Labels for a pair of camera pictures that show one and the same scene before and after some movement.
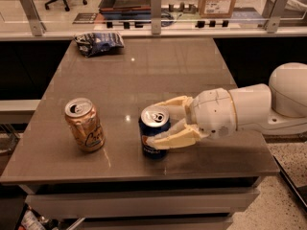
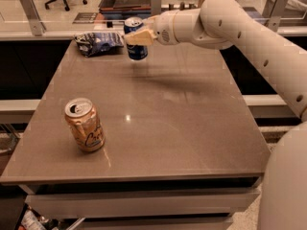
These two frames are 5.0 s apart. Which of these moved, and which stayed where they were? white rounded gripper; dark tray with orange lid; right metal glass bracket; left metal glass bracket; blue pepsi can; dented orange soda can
Moved: white rounded gripper; blue pepsi can
Stayed: right metal glass bracket; dark tray with orange lid; left metal glass bracket; dented orange soda can
